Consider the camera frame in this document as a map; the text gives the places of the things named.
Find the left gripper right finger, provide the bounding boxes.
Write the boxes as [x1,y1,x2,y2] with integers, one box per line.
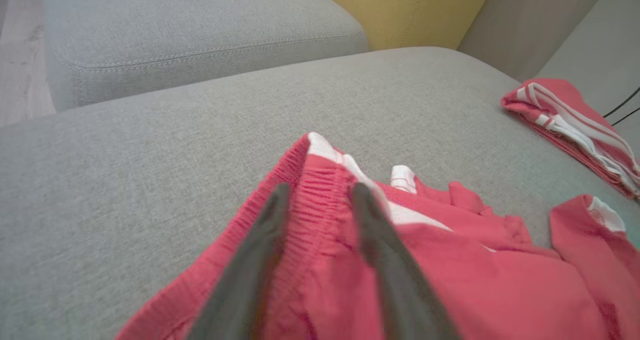
[351,182,461,340]

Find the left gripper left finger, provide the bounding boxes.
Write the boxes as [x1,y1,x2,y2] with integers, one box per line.
[186,182,291,340]

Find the red shorts with white trim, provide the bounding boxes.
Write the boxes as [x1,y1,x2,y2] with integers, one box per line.
[115,132,640,340]

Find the red Bulls 23 jersey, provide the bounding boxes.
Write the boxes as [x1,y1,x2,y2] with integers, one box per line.
[501,78,640,201]

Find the large grey sofa seat cushion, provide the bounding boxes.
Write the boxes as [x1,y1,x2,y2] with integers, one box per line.
[0,46,640,340]

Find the small grey sofa seat cushion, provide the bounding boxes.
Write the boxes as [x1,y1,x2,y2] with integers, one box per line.
[42,0,370,112]

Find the yellow sofa cushion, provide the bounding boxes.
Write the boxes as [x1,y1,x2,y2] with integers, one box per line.
[304,0,500,51]

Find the grey sofa backrest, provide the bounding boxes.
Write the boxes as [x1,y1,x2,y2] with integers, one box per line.
[457,0,640,153]

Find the thin black cable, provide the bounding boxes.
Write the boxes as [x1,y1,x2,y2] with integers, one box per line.
[602,86,640,119]
[612,108,640,127]

